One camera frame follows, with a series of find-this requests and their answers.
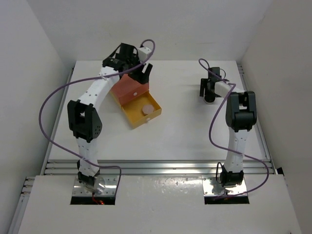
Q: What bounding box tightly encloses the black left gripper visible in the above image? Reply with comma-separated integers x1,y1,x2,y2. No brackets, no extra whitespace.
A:
126,54,152,84

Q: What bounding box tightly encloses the black round compact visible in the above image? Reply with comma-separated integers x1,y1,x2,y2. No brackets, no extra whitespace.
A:
204,96,215,104

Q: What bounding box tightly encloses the coral and yellow drawer cabinet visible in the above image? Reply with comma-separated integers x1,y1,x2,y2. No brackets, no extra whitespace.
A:
110,74,149,112

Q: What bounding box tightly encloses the pink octagonal compact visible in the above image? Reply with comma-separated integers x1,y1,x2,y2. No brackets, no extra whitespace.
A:
142,104,154,116

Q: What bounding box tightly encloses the yellow drawer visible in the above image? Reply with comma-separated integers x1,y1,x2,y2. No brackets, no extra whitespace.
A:
123,92,162,129

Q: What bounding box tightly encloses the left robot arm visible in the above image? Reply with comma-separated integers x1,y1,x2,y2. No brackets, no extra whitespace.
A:
67,43,155,192

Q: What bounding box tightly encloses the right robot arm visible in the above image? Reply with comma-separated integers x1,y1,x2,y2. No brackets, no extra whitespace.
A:
199,67,257,187

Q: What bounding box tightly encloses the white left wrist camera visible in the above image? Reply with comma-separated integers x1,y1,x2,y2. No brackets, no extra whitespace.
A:
137,47,152,61

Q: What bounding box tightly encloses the aluminium table edge rail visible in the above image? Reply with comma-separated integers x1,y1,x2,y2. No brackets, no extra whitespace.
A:
237,64,272,161

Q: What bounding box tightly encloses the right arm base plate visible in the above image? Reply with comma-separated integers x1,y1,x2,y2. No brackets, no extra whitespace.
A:
202,176,248,198

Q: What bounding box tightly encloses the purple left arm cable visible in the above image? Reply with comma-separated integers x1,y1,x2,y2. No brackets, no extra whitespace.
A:
39,39,156,195

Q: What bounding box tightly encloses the front aluminium rail frame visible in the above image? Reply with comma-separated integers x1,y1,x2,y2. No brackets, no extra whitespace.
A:
40,159,277,176

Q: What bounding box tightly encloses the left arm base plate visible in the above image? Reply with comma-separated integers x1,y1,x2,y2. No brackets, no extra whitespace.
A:
72,175,118,197

